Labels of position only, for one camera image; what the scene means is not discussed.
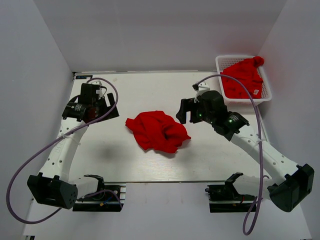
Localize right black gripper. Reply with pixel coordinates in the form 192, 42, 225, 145
176, 97, 216, 125

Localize red t shirt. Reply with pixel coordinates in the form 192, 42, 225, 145
125, 110, 191, 154

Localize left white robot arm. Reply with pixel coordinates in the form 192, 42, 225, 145
27, 80, 119, 209

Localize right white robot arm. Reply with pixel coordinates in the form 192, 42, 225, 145
176, 90, 315, 213

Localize red t shirts in basket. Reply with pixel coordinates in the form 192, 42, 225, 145
221, 56, 264, 99

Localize black label sticker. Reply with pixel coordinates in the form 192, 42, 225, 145
75, 75, 93, 80

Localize white plastic basket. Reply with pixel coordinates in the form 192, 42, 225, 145
215, 55, 272, 106

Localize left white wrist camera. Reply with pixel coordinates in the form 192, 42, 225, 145
90, 80, 103, 98

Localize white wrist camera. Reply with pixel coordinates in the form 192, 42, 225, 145
192, 81, 211, 103
90, 80, 103, 98

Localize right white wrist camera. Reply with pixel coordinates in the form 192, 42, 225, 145
192, 81, 211, 103

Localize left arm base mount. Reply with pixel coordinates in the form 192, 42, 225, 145
72, 183, 126, 213

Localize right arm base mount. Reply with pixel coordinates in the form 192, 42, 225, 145
205, 184, 255, 213

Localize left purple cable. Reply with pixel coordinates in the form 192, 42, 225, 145
5, 77, 123, 225

